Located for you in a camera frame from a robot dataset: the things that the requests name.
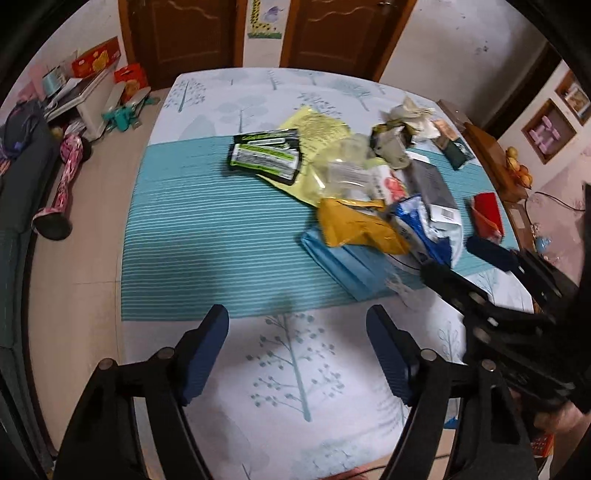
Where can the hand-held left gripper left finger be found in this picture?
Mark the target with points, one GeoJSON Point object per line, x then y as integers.
{"type": "Point", "coordinates": [210, 350]}

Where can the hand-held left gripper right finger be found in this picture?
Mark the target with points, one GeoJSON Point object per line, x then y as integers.
{"type": "Point", "coordinates": [385, 350]}

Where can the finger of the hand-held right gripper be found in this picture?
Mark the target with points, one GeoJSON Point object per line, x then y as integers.
{"type": "Point", "coordinates": [489, 253]}
{"type": "Point", "coordinates": [455, 286]}

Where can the blue white packet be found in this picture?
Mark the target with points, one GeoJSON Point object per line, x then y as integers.
{"type": "Point", "coordinates": [418, 221]}

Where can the silver cardboard box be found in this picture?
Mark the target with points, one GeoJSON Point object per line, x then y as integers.
{"type": "Point", "coordinates": [429, 184]}

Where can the person's right hand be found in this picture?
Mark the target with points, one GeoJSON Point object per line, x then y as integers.
{"type": "Point", "coordinates": [565, 422]}

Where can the small blue teapot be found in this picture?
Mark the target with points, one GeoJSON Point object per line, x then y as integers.
{"type": "Point", "coordinates": [543, 244]}

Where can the white label slip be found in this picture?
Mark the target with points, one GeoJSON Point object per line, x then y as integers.
{"type": "Point", "coordinates": [445, 214]}

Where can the tree print tablecloth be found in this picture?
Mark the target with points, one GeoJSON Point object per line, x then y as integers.
{"type": "Point", "coordinates": [295, 369]}

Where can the light blue plastic bag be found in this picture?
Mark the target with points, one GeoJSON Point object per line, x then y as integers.
{"type": "Point", "coordinates": [346, 272]}

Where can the pile of fruit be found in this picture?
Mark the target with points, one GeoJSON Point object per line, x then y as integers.
{"type": "Point", "coordinates": [519, 168]}

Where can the wooden sideboard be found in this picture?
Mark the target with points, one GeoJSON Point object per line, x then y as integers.
{"type": "Point", "coordinates": [489, 152]}

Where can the orange yellow packet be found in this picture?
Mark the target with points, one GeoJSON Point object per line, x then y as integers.
{"type": "Point", "coordinates": [355, 226]}

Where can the teal striped table runner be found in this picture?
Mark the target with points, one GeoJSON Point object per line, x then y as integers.
{"type": "Point", "coordinates": [207, 230]}

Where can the red white packet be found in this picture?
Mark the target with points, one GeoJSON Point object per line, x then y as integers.
{"type": "Point", "coordinates": [390, 184]}

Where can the crumpled grey wrapper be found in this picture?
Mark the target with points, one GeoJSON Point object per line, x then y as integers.
{"type": "Point", "coordinates": [392, 145]}

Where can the clear plastic box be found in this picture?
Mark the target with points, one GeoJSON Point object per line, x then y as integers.
{"type": "Point", "coordinates": [450, 110]}

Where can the white crumpled paper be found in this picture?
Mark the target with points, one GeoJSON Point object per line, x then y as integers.
{"type": "Point", "coordinates": [413, 115]}

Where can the clear plastic bag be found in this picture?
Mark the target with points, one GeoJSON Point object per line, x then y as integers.
{"type": "Point", "coordinates": [344, 166]}

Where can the black green snack packet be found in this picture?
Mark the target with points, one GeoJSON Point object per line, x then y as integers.
{"type": "Point", "coordinates": [263, 157]}

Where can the yellow plastic bag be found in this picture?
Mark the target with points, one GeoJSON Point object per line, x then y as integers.
{"type": "Point", "coordinates": [318, 129]}

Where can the pink patterned hoverboard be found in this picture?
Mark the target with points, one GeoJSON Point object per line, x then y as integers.
{"type": "Point", "coordinates": [64, 180]}

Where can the dark sofa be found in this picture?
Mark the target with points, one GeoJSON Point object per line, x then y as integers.
{"type": "Point", "coordinates": [18, 194]}

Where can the teal toy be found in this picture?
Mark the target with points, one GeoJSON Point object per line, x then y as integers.
{"type": "Point", "coordinates": [124, 115]}

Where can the brown wooden door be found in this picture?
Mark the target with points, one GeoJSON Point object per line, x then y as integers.
{"type": "Point", "coordinates": [341, 32]}
{"type": "Point", "coordinates": [184, 37]}

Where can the white low cabinet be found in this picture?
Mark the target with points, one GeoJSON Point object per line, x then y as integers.
{"type": "Point", "coordinates": [87, 106]}

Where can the red gift bag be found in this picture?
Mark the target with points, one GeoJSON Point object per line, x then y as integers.
{"type": "Point", "coordinates": [131, 81]}

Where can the teal ribbon roll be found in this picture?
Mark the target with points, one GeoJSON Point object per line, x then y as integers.
{"type": "Point", "coordinates": [55, 79]}

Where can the orange red gift box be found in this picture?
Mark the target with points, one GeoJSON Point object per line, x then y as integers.
{"type": "Point", "coordinates": [94, 57]}

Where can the giraffe height chart poster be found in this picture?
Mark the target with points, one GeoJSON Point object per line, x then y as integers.
{"type": "Point", "coordinates": [264, 18]}

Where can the square wall niche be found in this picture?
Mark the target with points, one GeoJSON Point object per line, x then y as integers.
{"type": "Point", "coordinates": [549, 131]}

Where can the wall niche with picture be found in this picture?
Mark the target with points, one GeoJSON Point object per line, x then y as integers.
{"type": "Point", "coordinates": [575, 94]}

